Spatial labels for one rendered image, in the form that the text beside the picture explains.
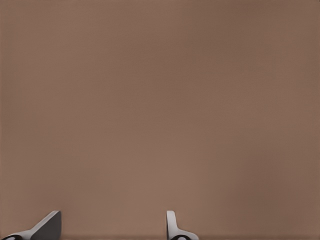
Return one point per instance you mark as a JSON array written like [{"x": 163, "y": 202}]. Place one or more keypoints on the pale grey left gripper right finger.
[{"x": 172, "y": 225}]

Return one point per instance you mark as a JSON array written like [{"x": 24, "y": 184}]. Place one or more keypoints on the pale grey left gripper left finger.
[{"x": 47, "y": 226}]

